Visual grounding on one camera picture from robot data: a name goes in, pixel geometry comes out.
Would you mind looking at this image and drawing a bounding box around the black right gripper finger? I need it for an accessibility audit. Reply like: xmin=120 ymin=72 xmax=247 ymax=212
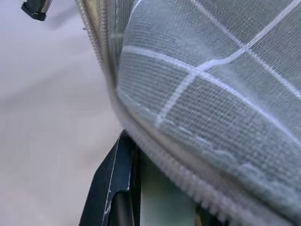
xmin=78 ymin=128 xmax=142 ymax=226

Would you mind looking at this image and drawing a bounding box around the grey plaid zipper pouch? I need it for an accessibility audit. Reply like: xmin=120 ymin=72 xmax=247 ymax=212
xmin=74 ymin=0 xmax=301 ymax=226

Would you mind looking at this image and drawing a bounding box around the black marker with silver band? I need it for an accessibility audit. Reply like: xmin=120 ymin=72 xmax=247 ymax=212
xmin=20 ymin=0 xmax=52 ymax=22

